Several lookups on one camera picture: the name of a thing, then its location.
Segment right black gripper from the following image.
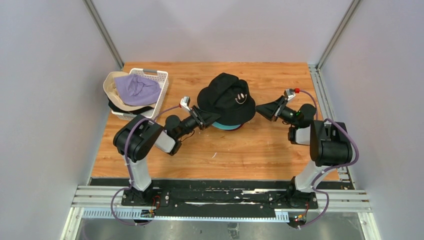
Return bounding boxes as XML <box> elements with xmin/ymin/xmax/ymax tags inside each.
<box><xmin>255</xmin><ymin>96</ymin><xmax>300</xmax><ymax>127</ymax></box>

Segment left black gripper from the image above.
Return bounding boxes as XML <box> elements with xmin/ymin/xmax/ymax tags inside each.
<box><xmin>175</xmin><ymin>105</ymin><xmax>221</xmax><ymax>140</ymax></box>

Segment teal bucket hat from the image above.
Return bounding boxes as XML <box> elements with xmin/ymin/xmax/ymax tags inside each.
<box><xmin>212</xmin><ymin>122</ymin><xmax>243</xmax><ymax>131</ymax></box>

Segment beige bucket hat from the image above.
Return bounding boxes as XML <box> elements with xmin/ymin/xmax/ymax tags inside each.
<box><xmin>197</xmin><ymin>72</ymin><xmax>256</xmax><ymax>126</ymax></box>

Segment maroon bucket hat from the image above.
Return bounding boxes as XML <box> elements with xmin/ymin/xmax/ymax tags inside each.
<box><xmin>219</xmin><ymin>124</ymin><xmax>243</xmax><ymax>131</ymax></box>

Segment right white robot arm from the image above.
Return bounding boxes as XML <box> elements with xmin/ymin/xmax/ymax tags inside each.
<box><xmin>255</xmin><ymin>96</ymin><xmax>353</xmax><ymax>209</ymax></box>

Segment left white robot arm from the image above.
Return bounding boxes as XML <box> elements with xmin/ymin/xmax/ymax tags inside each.
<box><xmin>112</xmin><ymin>105</ymin><xmax>221</xmax><ymax>207</ymax></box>

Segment white perforated plastic basket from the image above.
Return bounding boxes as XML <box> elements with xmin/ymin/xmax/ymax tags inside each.
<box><xmin>106</xmin><ymin>68</ymin><xmax>169</xmax><ymax>121</ymax></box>

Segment lavender bucket hat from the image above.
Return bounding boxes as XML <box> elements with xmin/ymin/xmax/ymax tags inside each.
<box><xmin>114</xmin><ymin>74</ymin><xmax>162</xmax><ymax>106</ymax></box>

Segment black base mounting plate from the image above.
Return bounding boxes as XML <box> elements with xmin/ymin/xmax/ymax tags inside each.
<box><xmin>89</xmin><ymin>178</ymin><xmax>355</xmax><ymax>220</ymax></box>

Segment cream straw-coloured bucket hat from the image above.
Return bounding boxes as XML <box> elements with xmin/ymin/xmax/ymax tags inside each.
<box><xmin>103</xmin><ymin>71</ymin><xmax>156</xmax><ymax>112</ymax></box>

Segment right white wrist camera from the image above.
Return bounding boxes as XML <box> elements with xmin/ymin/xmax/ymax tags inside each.
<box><xmin>284</xmin><ymin>88</ymin><xmax>296</xmax><ymax>102</ymax></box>

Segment white slotted cable duct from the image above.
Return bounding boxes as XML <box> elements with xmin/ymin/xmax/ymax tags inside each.
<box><xmin>82</xmin><ymin>207</ymin><xmax>290</xmax><ymax>223</ymax></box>

